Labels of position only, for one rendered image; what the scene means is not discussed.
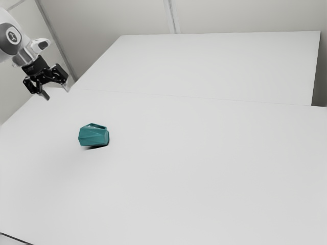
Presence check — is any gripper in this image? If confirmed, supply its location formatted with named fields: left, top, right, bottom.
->
left=21, top=55, right=70, bottom=101

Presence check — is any teal faceted mug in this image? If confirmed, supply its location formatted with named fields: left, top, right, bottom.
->
left=77, top=122, right=111, bottom=147

